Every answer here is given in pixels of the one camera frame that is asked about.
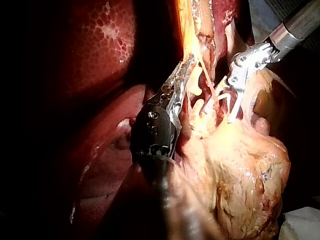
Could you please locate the right arm instrument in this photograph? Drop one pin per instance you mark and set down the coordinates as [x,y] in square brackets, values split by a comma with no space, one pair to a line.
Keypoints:
[250,60]

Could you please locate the right arm instrument jaw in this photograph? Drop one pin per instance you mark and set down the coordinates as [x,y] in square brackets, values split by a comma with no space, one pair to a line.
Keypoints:
[221,85]
[236,105]

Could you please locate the left arm instrument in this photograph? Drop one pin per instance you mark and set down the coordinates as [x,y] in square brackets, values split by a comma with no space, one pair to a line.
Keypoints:
[155,130]

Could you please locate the left arm instrument jaw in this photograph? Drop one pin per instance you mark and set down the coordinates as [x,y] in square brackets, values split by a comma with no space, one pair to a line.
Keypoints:
[178,72]
[185,82]

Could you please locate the white clip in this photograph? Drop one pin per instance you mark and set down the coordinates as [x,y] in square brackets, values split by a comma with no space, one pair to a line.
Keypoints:
[225,95]

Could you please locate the gallbladder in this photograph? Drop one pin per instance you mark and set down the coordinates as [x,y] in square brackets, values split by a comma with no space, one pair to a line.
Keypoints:
[190,30]

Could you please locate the dark right arm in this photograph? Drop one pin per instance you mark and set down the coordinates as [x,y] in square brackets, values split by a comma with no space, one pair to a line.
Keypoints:
[305,17]

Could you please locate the dark left arm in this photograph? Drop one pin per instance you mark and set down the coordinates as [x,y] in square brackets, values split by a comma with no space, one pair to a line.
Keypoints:
[175,200]

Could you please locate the thin tube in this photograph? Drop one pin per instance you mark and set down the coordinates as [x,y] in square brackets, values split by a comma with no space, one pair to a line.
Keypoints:
[208,78]

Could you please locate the pale fatty tissue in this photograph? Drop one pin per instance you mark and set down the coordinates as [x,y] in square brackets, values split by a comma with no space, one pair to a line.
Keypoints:
[237,175]

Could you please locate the dark red liver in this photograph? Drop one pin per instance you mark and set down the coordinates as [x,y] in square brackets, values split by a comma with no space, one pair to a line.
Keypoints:
[100,50]

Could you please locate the white cloth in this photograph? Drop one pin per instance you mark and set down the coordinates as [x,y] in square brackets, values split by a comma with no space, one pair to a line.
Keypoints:
[300,225]

